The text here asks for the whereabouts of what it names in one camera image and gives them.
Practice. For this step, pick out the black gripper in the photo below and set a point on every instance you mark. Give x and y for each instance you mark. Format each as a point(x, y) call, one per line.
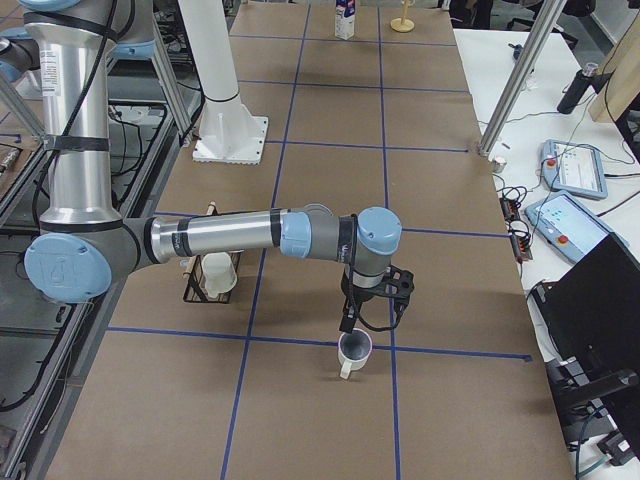
point(361, 296)

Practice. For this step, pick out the teach pendant tablet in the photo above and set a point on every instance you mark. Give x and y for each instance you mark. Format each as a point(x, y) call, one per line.
point(575, 168)
point(567, 225)

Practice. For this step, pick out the lower teach pendant tablet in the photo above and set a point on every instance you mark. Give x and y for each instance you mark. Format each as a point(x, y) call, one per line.
point(567, 225)

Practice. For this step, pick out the blue milk carton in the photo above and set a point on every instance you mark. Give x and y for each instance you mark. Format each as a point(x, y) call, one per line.
point(345, 14)

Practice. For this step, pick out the black wire cup rack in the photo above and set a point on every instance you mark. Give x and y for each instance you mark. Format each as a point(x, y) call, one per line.
point(195, 291)

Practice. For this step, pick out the small metal cylinder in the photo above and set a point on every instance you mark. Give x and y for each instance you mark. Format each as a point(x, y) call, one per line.
point(498, 163)

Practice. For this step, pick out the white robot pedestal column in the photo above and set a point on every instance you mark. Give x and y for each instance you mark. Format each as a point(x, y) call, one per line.
point(228, 132)

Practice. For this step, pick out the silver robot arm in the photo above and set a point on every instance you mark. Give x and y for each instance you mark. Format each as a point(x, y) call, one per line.
point(19, 54)
point(85, 245)

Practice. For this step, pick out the white cup in rack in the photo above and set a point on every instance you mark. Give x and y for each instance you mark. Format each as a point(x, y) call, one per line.
point(219, 273)

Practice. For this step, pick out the upper teach pendant tablet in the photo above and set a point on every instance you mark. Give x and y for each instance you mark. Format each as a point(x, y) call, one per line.
point(575, 168)

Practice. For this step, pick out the white ribbed mug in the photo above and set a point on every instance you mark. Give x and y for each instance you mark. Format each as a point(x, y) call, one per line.
point(353, 351)

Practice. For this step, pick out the black monitor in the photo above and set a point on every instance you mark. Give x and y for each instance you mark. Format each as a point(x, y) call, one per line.
point(595, 319)

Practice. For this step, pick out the wooden mug tree stand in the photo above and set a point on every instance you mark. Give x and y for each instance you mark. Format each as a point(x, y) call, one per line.
point(403, 24)

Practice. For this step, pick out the black cylindrical bottle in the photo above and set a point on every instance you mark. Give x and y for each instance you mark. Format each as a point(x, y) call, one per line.
point(577, 88)

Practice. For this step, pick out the aluminium frame post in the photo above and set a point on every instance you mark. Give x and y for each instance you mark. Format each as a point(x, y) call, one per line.
point(532, 48)

